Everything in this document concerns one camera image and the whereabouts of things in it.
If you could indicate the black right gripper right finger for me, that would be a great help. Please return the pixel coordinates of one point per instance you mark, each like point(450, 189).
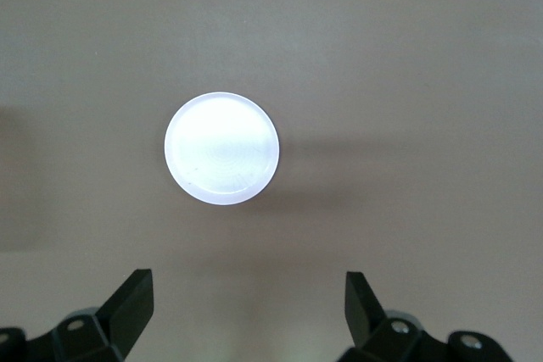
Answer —
point(365, 315)

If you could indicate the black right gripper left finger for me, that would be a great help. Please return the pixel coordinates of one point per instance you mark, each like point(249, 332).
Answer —
point(127, 311)

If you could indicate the pale pink round plate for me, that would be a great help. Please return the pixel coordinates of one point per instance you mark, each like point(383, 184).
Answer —
point(222, 148)

